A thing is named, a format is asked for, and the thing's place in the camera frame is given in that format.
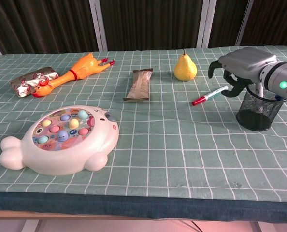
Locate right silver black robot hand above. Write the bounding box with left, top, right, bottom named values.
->
left=208, top=47, right=278, bottom=98

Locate red and white marker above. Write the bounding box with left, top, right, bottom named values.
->
left=191, top=86, right=229, bottom=106

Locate black mesh pen holder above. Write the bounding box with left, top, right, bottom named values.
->
left=236, top=83, right=287, bottom=132

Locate yellow pear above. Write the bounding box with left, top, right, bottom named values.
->
left=174, top=48, right=198, bottom=82

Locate brown snack bar packet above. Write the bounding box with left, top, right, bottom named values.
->
left=123, top=69, right=154, bottom=102

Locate green checked tablecloth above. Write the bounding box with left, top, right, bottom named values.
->
left=0, top=44, right=287, bottom=222

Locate orange rubber chicken toy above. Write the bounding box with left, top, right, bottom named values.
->
left=32, top=53, right=115, bottom=98

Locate white animal whack-a-mole toy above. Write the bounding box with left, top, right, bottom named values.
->
left=0, top=105, right=120, bottom=176

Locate red white snack packet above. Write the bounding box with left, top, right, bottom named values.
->
left=10, top=67, right=59, bottom=98

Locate thin white frame post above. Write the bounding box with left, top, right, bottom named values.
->
left=235, top=0, right=252, bottom=46

